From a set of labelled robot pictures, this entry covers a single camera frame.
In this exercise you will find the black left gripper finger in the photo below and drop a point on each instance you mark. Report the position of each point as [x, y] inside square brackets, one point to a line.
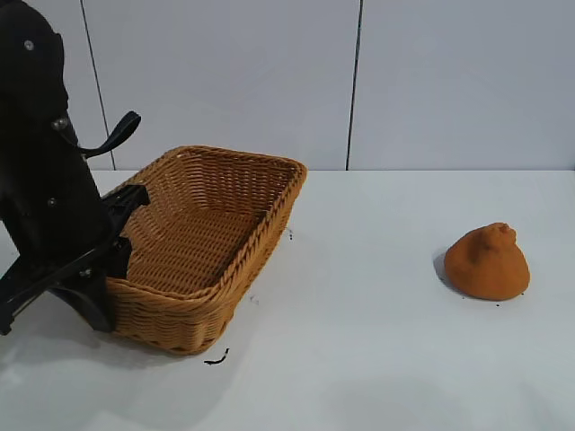
[119, 259]
[90, 305]

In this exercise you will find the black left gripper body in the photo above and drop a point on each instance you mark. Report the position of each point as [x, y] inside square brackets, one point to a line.
[45, 215]

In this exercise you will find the brown woven wicker basket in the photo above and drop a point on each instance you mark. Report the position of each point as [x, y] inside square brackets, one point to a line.
[202, 233]

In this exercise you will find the orange bread lump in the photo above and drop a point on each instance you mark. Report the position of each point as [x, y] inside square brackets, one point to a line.
[487, 269]

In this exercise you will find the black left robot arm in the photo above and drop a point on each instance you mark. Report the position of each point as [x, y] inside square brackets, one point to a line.
[27, 76]

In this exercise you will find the small black thread piece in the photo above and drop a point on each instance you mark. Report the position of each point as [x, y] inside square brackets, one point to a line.
[217, 360]

